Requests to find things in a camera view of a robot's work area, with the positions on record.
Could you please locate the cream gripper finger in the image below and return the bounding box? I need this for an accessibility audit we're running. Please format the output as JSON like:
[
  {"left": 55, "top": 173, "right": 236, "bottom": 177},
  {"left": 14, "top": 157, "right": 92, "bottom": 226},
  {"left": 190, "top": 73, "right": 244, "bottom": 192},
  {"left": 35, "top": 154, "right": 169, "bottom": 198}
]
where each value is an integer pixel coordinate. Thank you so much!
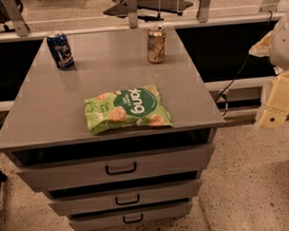
[{"left": 258, "top": 70, "right": 289, "bottom": 130}]

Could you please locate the blue pepsi can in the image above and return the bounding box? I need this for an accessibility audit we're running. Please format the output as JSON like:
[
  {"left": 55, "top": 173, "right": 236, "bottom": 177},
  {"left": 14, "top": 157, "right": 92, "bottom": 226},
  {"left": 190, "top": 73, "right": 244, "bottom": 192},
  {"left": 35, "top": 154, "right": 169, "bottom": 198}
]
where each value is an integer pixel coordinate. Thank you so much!
[{"left": 47, "top": 31, "right": 74, "bottom": 69}]

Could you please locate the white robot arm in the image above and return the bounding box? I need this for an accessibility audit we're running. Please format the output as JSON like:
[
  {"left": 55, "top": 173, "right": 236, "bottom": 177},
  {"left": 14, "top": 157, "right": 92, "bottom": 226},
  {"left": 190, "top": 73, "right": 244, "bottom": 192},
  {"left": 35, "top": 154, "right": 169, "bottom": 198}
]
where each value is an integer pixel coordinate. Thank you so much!
[{"left": 257, "top": 9, "right": 289, "bottom": 130}]

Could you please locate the gold soda can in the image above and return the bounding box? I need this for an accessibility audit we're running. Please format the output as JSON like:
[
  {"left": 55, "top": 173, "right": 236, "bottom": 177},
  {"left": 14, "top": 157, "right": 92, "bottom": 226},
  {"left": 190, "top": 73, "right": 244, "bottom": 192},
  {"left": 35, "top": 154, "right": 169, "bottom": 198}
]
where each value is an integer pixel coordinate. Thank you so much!
[{"left": 147, "top": 26, "right": 166, "bottom": 64}]

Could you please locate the green snack bag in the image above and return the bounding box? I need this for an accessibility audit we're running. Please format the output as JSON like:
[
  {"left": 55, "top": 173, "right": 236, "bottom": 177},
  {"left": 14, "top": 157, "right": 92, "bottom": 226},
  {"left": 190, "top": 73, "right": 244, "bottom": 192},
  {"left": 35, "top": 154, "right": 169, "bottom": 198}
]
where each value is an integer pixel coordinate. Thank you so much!
[{"left": 85, "top": 85, "right": 172, "bottom": 134}]

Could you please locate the grey drawer cabinet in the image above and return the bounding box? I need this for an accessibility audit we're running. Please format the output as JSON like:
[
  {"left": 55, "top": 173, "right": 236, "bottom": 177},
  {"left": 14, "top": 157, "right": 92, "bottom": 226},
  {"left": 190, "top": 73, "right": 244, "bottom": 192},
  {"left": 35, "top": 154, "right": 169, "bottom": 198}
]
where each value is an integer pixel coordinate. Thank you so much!
[{"left": 0, "top": 29, "right": 222, "bottom": 231}]

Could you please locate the bottom grey drawer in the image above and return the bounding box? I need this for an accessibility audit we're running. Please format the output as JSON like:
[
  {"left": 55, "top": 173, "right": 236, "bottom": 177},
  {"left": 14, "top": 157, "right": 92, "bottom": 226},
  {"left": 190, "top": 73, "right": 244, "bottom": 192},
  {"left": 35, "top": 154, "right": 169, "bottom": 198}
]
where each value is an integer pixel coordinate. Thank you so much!
[{"left": 69, "top": 200, "right": 192, "bottom": 231}]

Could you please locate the grey drawer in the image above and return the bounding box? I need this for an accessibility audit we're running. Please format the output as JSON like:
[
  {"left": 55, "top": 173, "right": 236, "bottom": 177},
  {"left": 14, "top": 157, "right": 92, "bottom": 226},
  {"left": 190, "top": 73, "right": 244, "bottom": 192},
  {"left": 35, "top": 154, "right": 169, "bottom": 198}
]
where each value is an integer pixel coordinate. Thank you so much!
[
  {"left": 48, "top": 180, "right": 202, "bottom": 217},
  {"left": 69, "top": 200, "right": 192, "bottom": 231},
  {"left": 17, "top": 143, "right": 214, "bottom": 192}
]

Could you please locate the middle grey drawer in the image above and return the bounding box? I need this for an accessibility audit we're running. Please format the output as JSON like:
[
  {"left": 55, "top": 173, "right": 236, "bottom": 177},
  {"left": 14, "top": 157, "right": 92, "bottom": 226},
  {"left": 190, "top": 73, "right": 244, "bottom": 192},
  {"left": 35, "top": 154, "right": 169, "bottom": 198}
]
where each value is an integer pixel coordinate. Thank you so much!
[{"left": 48, "top": 180, "right": 202, "bottom": 217}]

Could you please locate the top grey drawer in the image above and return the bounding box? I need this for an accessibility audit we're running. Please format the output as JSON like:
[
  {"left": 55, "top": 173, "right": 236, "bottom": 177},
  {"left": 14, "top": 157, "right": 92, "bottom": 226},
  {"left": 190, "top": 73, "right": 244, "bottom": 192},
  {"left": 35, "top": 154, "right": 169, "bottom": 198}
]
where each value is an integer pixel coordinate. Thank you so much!
[{"left": 17, "top": 143, "right": 214, "bottom": 192}]

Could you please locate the black cable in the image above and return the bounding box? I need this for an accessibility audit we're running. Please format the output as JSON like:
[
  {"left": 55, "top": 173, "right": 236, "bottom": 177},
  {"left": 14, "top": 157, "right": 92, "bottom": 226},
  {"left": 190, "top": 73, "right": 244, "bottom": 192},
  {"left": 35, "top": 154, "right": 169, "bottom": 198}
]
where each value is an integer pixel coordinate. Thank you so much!
[{"left": 211, "top": 10, "right": 278, "bottom": 118}]

